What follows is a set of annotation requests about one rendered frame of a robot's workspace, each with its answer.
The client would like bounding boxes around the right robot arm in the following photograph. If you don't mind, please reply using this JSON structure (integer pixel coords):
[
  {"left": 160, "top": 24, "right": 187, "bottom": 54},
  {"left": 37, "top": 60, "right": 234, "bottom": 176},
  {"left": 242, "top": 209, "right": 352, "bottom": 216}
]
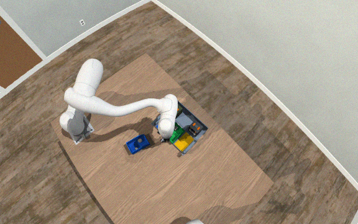
[{"left": 186, "top": 219, "right": 203, "bottom": 224}]

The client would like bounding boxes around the green bin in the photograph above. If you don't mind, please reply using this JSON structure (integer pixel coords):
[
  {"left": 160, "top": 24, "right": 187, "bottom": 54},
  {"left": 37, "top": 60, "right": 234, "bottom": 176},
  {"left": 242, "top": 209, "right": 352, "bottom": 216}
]
[{"left": 170, "top": 123, "right": 185, "bottom": 144}]

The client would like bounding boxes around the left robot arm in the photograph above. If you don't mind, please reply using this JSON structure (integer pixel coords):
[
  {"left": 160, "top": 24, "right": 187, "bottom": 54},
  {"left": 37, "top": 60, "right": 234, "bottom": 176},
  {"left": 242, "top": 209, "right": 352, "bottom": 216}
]
[{"left": 60, "top": 58, "right": 178, "bottom": 141}]

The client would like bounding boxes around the blue bin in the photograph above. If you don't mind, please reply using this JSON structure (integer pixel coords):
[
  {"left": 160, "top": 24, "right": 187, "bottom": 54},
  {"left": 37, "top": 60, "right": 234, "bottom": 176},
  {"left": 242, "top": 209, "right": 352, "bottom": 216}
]
[{"left": 126, "top": 134, "right": 150, "bottom": 154}]

